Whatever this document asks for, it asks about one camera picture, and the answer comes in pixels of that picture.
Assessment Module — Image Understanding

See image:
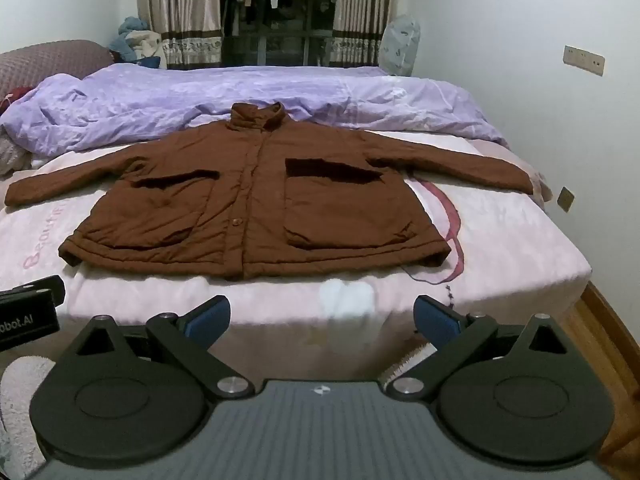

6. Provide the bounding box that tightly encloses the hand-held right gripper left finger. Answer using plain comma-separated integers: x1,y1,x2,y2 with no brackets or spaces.
62,294,256,401

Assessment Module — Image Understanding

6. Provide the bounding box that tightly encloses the grey cloth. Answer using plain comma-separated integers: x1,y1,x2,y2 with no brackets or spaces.
0,129,35,177

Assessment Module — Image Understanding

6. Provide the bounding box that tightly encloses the dark red cloth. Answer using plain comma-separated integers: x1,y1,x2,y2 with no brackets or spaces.
0,86,35,113

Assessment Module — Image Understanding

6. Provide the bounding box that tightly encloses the white patterned pillow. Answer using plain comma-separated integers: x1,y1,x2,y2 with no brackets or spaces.
379,13,422,77

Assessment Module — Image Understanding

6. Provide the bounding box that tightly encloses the brown jacket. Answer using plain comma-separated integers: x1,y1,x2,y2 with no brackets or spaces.
4,101,534,281

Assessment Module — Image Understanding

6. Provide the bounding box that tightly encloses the beige striped curtain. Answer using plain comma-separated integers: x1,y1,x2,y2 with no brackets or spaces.
331,0,390,68
134,0,224,70

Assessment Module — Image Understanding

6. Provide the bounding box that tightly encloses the mauve bed sheet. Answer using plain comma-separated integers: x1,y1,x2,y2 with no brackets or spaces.
470,134,554,207

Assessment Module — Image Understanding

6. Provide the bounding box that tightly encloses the purple duvet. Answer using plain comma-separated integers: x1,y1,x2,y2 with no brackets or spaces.
0,64,512,157

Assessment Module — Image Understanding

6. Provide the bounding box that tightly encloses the bed with pink sheet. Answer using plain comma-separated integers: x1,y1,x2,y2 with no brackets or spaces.
0,127,593,391

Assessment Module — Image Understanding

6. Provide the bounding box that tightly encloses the bristle brush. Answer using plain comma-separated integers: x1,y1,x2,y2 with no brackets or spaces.
379,344,432,387

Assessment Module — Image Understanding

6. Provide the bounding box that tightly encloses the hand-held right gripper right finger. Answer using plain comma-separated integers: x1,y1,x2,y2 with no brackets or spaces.
385,294,581,401

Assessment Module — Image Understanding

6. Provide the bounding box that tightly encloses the dark balcony window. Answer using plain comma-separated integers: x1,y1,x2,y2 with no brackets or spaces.
218,0,342,67

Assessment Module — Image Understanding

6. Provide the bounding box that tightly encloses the pile of clothes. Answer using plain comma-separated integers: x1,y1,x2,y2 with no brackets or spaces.
107,16,168,69

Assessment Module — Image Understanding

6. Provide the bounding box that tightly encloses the mauve padded headboard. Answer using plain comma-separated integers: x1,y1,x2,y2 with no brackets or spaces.
0,39,115,103

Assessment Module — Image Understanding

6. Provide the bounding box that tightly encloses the beige wall socket panel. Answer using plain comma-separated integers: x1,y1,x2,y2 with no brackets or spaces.
562,44,606,77

